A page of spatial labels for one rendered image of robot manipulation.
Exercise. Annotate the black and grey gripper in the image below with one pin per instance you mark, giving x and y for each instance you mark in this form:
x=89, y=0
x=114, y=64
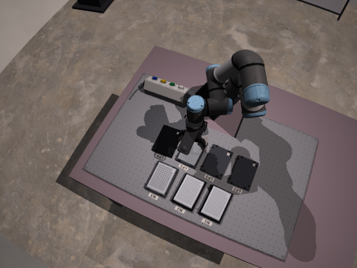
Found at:
x=202, y=142

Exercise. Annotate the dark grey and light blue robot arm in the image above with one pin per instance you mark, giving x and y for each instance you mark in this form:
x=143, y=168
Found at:
x=239, y=72

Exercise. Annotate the grey control panel with coloured buttons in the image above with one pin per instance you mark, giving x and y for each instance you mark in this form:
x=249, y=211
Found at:
x=164, y=90

